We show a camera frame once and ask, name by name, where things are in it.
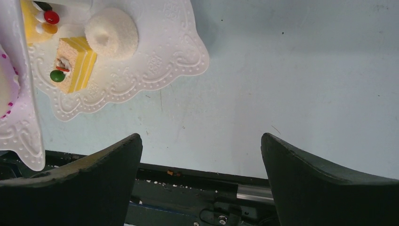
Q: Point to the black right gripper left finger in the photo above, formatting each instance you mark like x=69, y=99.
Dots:
x=92, y=191

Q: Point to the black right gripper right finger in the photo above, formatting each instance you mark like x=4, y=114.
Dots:
x=311, y=191

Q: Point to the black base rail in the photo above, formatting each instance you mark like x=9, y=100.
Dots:
x=174, y=197

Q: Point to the yellow cake with berries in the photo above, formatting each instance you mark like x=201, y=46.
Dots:
x=73, y=64

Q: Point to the small white round pastry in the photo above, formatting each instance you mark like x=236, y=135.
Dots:
x=112, y=33

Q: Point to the yellow swirl roll cake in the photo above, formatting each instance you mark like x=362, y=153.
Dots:
x=40, y=21

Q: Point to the white three-tier cake stand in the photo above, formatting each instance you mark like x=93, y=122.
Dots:
x=168, y=47

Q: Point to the white frosted donut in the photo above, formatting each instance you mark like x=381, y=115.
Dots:
x=9, y=84

